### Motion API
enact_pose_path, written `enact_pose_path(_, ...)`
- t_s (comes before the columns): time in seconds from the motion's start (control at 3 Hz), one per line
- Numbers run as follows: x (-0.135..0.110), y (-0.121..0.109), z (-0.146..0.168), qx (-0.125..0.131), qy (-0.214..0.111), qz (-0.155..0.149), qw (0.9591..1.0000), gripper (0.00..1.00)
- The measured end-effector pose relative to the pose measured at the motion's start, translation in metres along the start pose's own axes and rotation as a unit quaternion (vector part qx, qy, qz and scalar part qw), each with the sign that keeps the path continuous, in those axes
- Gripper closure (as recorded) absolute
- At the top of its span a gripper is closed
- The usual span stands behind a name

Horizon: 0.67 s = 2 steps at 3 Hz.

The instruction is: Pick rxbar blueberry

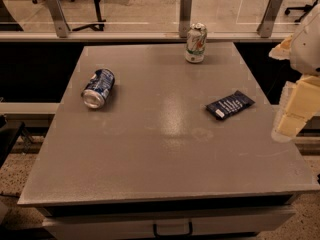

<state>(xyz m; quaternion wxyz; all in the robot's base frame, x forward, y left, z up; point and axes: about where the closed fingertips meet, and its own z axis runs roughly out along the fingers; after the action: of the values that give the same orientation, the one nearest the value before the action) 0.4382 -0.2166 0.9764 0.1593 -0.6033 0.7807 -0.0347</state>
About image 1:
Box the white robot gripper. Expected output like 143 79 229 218
269 5 320 138

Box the dark blue snack bar wrapper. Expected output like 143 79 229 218
206 91 254 120

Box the black chair at right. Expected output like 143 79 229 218
284 0 319 23

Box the white green soda can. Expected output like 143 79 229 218
185 23 207 63

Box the white drawer front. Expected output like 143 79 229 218
43 205 295 240

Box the crushed blue soda can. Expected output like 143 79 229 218
81 69 115 109

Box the black tripod stand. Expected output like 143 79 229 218
72 0 106 32

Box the glass barrier panel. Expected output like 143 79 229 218
0 0 320 34

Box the right metal glass bracket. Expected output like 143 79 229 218
257 0 283 38

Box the metal glass bracket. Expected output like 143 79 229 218
257 0 283 38
46 0 70 38
179 0 192 38

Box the middle metal glass bracket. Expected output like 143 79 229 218
179 0 192 38

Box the black drawer handle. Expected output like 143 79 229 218
152 222 193 240

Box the left metal glass bracket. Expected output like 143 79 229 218
46 0 70 38

